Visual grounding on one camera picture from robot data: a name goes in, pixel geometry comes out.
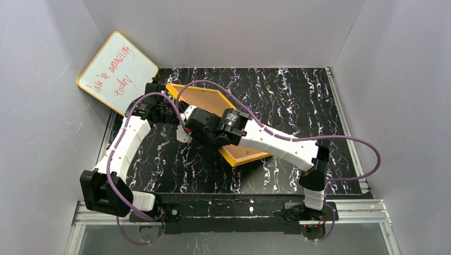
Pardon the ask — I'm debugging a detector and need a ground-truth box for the yellow-rimmed whiteboard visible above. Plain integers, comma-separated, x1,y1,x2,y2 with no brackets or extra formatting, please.
77,31,158,115

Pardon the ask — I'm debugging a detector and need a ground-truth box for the yellow wooden picture frame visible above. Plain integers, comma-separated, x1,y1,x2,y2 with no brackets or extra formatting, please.
166,83,270,167

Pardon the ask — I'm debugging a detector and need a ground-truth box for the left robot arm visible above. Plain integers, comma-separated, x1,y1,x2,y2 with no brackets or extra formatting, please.
80,82,189,222

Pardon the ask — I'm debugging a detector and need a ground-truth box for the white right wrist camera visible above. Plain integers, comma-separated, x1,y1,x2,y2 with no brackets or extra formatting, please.
176,105,197,143

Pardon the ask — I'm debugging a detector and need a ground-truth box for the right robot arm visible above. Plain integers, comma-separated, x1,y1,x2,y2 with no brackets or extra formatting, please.
177,105,329,211

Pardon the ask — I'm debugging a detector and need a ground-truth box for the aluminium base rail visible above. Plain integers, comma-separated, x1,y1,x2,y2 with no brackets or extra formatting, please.
66,196,400,254

